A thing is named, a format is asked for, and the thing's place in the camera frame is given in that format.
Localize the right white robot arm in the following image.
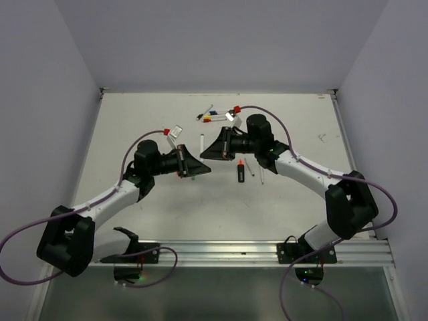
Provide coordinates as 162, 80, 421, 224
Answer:
201, 114, 379, 263

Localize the blue cap marker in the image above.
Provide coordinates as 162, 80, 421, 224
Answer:
200, 134, 205, 154

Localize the aluminium front rail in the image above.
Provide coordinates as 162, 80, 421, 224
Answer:
88, 233, 394, 268

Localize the aluminium right side rail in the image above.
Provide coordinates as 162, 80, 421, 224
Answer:
328, 89, 378, 239

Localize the aluminium rail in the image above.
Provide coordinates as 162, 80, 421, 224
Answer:
88, 233, 394, 268
328, 89, 378, 239

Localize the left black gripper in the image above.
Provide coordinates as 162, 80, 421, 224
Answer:
149, 144, 211, 179

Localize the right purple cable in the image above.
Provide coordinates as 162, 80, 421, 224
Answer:
233, 105, 399, 321

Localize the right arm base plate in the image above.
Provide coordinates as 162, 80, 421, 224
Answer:
276, 242, 338, 264

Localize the yellow cap marker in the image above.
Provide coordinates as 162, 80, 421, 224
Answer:
203, 114, 227, 120

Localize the black cap marker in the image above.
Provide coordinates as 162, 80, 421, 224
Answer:
196, 104, 213, 121

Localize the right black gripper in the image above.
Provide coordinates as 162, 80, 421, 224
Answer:
201, 126, 259, 160

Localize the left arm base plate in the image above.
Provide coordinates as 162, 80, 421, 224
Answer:
100, 242, 160, 264

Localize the red cap marker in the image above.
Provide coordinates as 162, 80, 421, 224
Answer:
203, 117, 227, 123

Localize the white black tip marker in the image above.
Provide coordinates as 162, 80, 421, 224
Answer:
244, 158, 255, 177

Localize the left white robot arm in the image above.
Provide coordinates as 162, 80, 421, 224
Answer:
36, 140, 211, 277

